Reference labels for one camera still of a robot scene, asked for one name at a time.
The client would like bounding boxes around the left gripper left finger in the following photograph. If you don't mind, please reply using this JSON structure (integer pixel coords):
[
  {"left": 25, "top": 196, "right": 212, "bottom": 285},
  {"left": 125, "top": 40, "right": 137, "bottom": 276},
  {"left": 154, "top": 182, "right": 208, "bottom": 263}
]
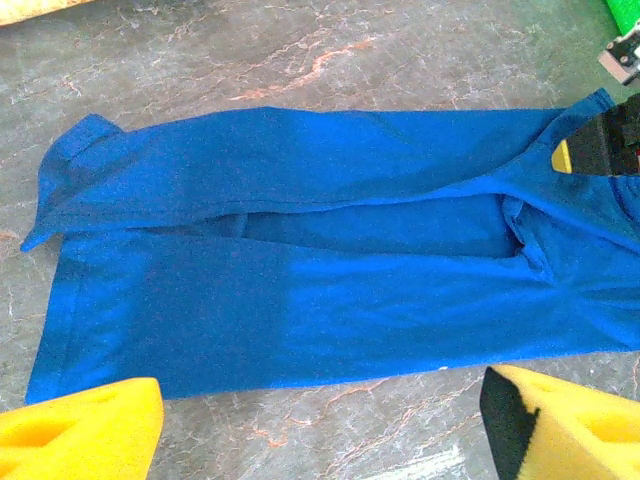
[{"left": 0, "top": 377, "right": 166, "bottom": 480}]

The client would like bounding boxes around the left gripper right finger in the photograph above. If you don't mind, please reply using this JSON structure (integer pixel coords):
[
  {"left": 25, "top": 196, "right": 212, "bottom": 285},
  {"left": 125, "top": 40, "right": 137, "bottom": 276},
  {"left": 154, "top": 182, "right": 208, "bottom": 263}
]
[{"left": 479, "top": 363, "right": 640, "bottom": 480}]

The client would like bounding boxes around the blue printed t-shirt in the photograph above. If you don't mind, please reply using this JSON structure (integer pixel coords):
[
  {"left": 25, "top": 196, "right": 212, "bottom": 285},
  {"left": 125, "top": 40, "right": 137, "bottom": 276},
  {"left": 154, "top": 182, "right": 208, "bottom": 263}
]
[{"left": 19, "top": 87, "right": 640, "bottom": 406}]

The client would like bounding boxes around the green plastic basket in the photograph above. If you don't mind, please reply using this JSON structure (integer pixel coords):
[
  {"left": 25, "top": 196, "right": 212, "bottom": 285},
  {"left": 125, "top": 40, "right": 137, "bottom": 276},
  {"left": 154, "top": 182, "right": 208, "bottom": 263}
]
[{"left": 603, "top": 0, "right": 640, "bottom": 37}]

